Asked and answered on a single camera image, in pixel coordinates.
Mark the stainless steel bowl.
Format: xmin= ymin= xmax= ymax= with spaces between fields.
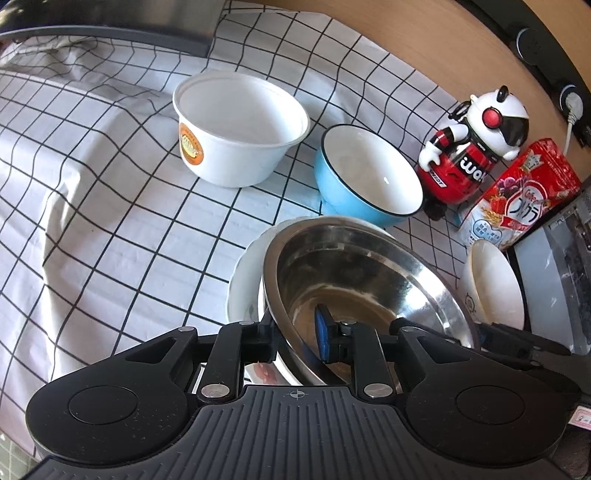
xmin=261 ymin=218 xmax=478 ymax=386

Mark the white glass computer case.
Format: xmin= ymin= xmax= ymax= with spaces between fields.
xmin=505 ymin=180 xmax=591 ymax=356

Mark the black computer monitor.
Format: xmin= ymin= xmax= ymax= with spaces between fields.
xmin=0 ymin=0 xmax=227 ymax=58

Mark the white power plug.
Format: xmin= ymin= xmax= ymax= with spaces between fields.
xmin=558 ymin=85 xmax=585 ymax=123

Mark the white bowl with gold rim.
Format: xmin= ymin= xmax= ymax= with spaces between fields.
xmin=464 ymin=239 xmax=527 ymax=330

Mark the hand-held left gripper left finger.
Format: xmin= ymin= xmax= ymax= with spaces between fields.
xmin=111 ymin=310 xmax=280 ymax=404

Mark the red black robot toy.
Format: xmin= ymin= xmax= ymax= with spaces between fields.
xmin=416 ymin=85 xmax=531 ymax=221

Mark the white floral shallow bowl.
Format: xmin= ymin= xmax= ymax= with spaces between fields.
xmin=226 ymin=215 xmax=393 ymax=386

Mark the black wall power strip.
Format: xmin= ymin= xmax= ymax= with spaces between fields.
xmin=457 ymin=0 xmax=591 ymax=148

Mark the blue enamel bowl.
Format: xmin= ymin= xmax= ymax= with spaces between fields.
xmin=314 ymin=124 xmax=424 ymax=228

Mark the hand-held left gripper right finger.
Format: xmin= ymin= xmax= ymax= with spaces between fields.
xmin=314 ymin=307 xmax=482 ymax=404

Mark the white black checked tablecloth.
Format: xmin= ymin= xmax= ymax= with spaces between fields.
xmin=0 ymin=0 xmax=513 ymax=457

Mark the white paper bowl orange label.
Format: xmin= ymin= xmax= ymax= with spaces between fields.
xmin=172 ymin=70 xmax=310 ymax=188

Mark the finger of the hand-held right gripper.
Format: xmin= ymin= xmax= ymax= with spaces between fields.
xmin=478 ymin=322 xmax=573 ymax=370

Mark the red cereal bag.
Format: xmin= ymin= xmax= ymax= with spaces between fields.
xmin=457 ymin=138 xmax=583 ymax=252

